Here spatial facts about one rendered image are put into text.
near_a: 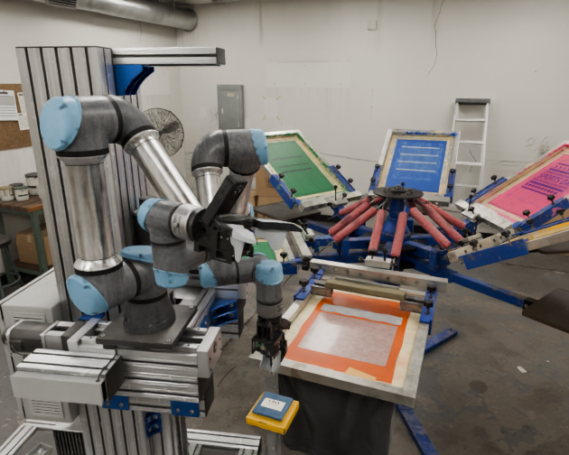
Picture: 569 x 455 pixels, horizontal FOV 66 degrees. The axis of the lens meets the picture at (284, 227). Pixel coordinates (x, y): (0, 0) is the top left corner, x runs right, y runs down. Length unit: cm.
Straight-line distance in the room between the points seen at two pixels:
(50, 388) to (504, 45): 554
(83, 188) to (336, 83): 527
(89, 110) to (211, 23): 592
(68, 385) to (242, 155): 81
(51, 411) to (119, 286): 80
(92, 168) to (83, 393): 61
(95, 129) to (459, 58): 522
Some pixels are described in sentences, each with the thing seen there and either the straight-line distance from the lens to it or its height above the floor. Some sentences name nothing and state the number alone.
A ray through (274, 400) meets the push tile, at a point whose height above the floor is 97.
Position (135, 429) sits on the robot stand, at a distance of 188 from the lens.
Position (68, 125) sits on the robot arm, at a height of 185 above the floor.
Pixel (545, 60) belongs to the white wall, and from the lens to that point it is 600.
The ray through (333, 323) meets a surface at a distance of 194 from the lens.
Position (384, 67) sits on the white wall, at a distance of 605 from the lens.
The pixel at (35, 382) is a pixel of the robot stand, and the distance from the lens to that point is 144.
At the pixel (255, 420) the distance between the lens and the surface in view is 148.
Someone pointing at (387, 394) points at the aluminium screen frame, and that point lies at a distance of 156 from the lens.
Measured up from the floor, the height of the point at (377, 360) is 95.
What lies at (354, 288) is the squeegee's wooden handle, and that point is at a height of 106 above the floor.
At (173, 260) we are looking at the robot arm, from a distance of 97.
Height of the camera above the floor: 193
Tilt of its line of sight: 18 degrees down
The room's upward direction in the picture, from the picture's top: straight up
